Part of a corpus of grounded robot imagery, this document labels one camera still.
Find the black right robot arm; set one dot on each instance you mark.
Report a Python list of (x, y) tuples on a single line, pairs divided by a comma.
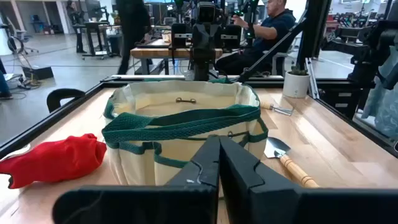
[(202, 71)]

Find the black frame strut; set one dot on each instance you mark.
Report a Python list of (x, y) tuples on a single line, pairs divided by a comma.
[(314, 31)]

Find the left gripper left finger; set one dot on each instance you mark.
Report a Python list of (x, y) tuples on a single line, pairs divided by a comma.
[(186, 202)]

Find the blue-grey plastic cover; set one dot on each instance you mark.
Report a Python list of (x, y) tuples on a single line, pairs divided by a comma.
[(384, 102)]

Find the black machine equipment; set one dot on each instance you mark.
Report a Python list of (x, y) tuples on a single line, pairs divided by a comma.
[(363, 49)]

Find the black box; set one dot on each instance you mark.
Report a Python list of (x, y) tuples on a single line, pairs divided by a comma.
[(38, 73)]

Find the black table edge frame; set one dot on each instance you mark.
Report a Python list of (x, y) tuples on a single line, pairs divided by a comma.
[(342, 83)]

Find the person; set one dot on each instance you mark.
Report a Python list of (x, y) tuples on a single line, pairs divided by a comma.
[(273, 31), (133, 21)]

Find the black chair back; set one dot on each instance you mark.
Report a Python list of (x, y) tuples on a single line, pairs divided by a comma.
[(62, 95)]

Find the grey office chair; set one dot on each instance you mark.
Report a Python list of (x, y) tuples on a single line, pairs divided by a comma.
[(21, 37)]

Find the wooden workbench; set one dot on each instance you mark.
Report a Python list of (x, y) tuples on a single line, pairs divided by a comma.
[(155, 53)]

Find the black drawer unit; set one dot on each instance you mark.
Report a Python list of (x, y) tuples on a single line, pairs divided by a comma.
[(339, 99)]

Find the black standing desk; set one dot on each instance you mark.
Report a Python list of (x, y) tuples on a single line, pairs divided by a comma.
[(93, 28)]

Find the red knitted garden glove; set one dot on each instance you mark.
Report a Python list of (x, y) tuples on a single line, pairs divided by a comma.
[(56, 158)]

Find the white pot with small plant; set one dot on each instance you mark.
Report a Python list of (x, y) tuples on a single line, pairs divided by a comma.
[(295, 85)]

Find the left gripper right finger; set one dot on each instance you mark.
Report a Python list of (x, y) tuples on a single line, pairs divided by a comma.
[(264, 202)]

